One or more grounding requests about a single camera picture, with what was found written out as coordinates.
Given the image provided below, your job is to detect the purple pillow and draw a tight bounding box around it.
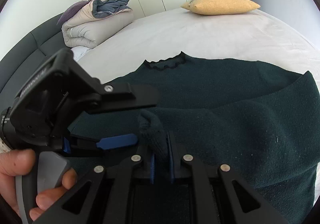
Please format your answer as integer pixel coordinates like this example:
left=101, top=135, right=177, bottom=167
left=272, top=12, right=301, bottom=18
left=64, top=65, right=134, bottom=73
left=57, top=0, right=92, bottom=26

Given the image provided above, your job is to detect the yellow pillow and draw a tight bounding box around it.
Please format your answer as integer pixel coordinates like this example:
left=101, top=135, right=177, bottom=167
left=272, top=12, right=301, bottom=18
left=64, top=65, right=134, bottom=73
left=181, top=0, right=260, bottom=16

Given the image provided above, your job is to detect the white bed sheet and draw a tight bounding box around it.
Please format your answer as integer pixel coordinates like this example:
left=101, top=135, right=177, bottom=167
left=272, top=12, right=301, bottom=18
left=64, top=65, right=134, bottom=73
left=79, top=8, right=319, bottom=82

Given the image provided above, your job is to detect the person's left hand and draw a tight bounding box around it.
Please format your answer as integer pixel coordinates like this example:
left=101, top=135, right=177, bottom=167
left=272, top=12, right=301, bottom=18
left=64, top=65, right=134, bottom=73
left=0, top=149, right=78, bottom=222

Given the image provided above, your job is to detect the folded beige duvet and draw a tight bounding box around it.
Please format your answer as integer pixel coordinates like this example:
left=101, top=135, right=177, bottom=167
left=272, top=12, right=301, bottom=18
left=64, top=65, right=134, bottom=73
left=59, top=0, right=134, bottom=49

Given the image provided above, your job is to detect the dark grey upholstered headboard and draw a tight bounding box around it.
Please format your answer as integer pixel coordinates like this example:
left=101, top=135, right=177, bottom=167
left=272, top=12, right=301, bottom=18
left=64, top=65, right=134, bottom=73
left=0, top=14, right=65, bottom=110

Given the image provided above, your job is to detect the white pillow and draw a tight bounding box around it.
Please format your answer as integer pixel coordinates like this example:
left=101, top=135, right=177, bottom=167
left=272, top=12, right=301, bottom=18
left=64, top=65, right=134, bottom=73
left=71, top=46, right=91, bottom=62

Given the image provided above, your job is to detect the blue-grey crumpled garment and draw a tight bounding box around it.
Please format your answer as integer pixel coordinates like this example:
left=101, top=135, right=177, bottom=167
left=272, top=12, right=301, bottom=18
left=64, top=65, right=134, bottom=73
left=92, top=0, right=132, bottom=19

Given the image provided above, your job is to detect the dark green knit sweater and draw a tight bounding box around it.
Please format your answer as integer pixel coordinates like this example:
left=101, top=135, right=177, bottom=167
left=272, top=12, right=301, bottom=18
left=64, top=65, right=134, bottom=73
left=68, top=51, right=320, bottom=224

